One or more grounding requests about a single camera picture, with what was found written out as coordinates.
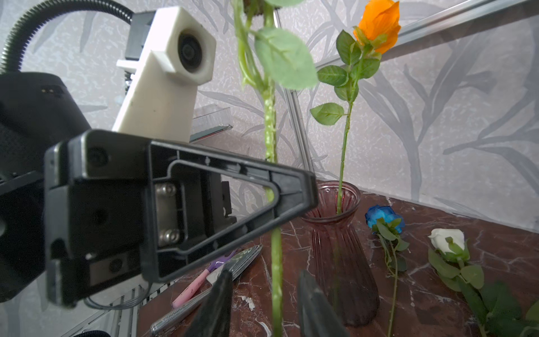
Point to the clear plastic wall tray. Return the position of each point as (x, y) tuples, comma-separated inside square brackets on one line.
[(210, 120)]

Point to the purple toy rake pink handle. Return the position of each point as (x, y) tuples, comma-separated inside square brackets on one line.
[(196, 284)]

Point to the green stem small red rose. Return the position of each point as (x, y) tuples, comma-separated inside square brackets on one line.
[(268, 57)]

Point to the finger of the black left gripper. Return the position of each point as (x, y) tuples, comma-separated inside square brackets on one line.
[(203, 203)]

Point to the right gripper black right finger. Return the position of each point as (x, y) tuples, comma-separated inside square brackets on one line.
[(316, 315)]

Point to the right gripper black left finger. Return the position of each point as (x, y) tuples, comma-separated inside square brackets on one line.
[(213, 318)]

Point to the dark glass cup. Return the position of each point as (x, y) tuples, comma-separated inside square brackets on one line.
[(340, 266)]

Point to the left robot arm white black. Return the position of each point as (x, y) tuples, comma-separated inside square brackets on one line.
[(37, 113)]

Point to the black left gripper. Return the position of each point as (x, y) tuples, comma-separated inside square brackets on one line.
[(117, 206)]

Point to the orange rose stem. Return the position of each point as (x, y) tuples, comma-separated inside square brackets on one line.
[(361, 53)]

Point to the white blue flower stem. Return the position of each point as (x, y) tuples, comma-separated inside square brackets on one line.
[(496, 310)]

